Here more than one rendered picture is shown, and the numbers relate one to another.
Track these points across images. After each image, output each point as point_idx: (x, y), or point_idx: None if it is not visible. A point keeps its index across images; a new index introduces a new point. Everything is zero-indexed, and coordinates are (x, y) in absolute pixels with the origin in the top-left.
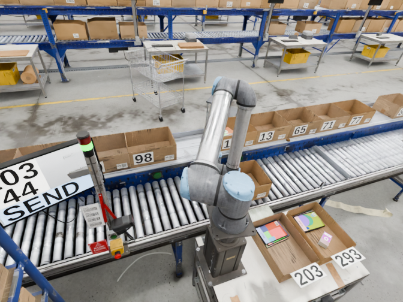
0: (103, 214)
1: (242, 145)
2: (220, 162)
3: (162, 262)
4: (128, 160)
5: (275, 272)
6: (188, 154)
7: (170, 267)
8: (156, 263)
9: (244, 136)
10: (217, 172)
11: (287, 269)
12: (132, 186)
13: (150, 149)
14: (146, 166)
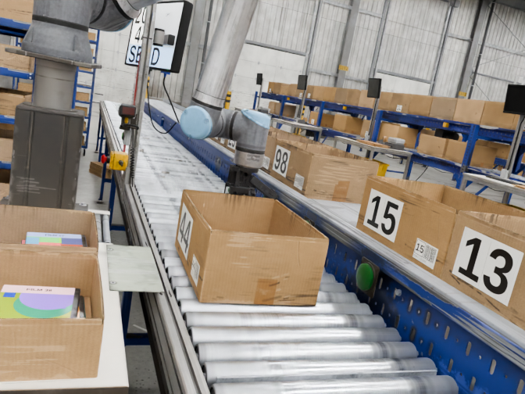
0: (134, 91)
1: (215, 36)
2: (237, 125)
3: (151, 371)
4: (272, 155)
5: None
6: (326, 206)
7: (135, 380)
8: (151, 365)
9: (223, 12)
10: None
11: None
12: None
13: (290, 145)
14: (274, 179)
